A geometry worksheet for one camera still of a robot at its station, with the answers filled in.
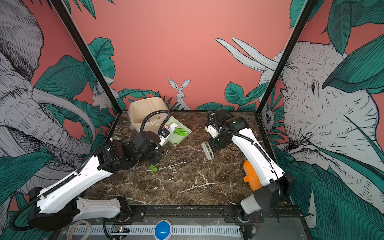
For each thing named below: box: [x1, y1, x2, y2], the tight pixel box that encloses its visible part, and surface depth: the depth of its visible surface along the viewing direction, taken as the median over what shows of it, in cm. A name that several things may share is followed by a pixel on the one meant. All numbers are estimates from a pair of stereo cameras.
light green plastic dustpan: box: [161, 115, 193, 147], surface depth 71 cm
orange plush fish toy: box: [243, 159, 263, 191], surface depth 83 cm
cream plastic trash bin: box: [127, 97, 169, 133], surface depth 94 cm
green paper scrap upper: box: [173, 128, 188, 137], surface depth 70 cm
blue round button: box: [154, 219, 173, 240], surface depth 70 cm
